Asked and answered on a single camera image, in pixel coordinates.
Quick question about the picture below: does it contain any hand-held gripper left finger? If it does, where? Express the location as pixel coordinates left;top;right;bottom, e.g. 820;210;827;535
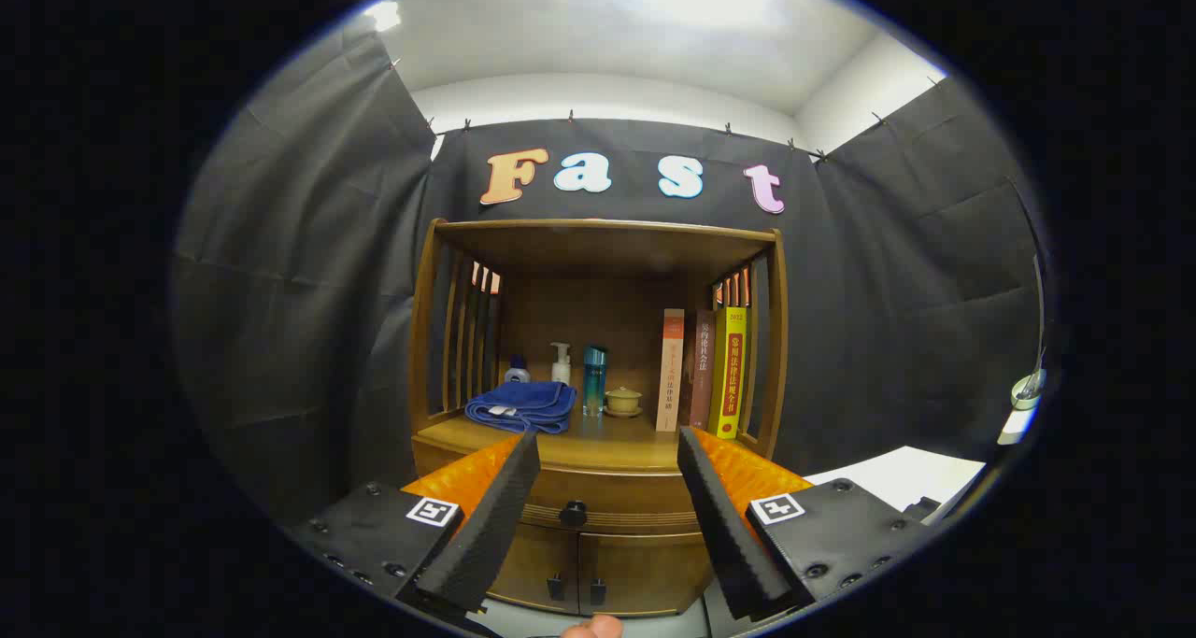
285;431;543;620

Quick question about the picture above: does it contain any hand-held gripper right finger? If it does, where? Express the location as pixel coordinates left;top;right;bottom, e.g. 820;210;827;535
676;426;940;622

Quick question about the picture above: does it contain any wooden drawer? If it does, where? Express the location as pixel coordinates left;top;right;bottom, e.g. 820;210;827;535
412;435;748;534

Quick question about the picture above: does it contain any wooden cabinet door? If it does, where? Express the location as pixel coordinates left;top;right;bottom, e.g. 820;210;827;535
491;524;580;613
577;529;716;617

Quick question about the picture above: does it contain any wooden countertop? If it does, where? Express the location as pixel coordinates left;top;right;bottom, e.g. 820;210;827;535
419;412;762;474

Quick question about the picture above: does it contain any wooden cabinet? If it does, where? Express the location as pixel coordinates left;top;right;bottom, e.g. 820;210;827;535
408;218;790;617

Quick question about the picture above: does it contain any blue folded towel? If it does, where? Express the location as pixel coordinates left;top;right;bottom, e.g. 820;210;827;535
465;381;577;434

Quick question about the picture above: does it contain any yellow book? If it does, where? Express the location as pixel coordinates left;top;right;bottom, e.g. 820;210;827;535
707;306;749;440

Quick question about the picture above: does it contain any brown book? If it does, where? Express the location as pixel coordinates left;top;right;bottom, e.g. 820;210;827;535
685;310;717;431

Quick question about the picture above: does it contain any beige book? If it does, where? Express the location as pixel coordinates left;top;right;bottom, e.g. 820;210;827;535
656;308;686;432

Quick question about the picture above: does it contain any tall blue bottle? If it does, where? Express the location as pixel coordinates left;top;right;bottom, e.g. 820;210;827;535
582;346;608;418

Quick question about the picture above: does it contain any white table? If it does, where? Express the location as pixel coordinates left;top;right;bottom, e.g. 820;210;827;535
805;447;987;513

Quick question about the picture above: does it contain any white side desk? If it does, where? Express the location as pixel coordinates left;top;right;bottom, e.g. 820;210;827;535
996;408;1040;447

